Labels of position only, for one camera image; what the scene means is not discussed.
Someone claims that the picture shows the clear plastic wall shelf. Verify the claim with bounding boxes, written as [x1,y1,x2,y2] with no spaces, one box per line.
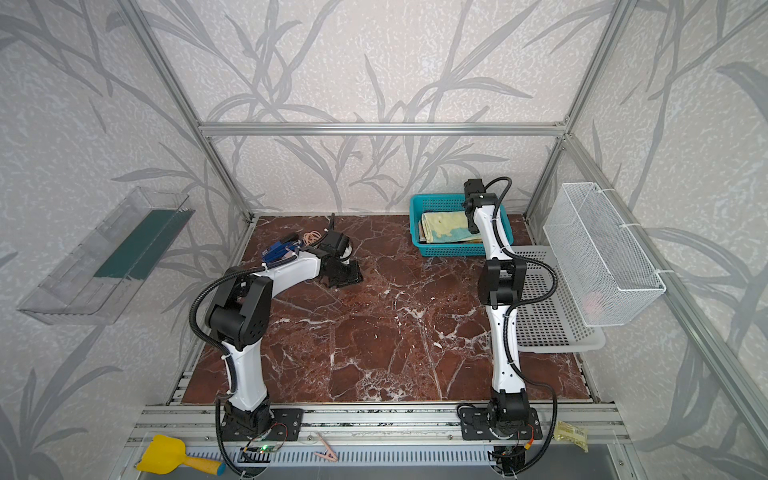
[17,187,195,325]

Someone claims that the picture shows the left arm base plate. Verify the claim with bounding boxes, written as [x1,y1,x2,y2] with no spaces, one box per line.
[221,407,304,442]

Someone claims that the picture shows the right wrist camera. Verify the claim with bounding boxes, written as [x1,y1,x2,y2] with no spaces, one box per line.
[463,179,486,197]

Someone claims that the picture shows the pink clothespin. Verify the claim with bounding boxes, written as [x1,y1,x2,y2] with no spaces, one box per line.
[313,433,339,463]

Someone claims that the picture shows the mint green cloth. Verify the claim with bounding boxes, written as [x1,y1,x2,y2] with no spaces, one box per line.
[419,211,482,244]

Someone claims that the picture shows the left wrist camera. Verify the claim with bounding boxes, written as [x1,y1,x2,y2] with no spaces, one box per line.
[318,230,351,260]

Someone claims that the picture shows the white wire mesh basket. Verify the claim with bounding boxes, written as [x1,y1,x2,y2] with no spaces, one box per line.
[543,182,666,327]

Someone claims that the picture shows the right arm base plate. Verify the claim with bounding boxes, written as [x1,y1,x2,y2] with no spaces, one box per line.
[456,403,544,441]

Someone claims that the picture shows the white plastic laundry basket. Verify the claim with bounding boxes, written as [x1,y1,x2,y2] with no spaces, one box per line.
[513,245,606,354]

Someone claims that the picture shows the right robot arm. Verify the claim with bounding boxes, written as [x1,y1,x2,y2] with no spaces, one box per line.
[463,192,557,439]

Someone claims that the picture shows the yellow label tag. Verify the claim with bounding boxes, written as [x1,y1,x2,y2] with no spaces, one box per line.
[553,420,589,453]

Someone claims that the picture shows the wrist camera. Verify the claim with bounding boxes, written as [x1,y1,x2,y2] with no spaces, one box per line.
[463,179,486,197]
[318,230,351,260]

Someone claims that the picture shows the beige rubber bands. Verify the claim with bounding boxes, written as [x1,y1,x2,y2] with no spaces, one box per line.
[302,230,323,246]

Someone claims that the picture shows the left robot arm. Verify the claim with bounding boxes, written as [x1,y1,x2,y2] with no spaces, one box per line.
[188,251,363,420]

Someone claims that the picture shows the yellow plastic scoop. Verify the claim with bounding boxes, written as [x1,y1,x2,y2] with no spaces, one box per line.
[135,435,226,476]

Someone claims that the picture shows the teal plastic basket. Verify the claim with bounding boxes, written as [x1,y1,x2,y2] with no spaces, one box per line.
[409,193,498,257]

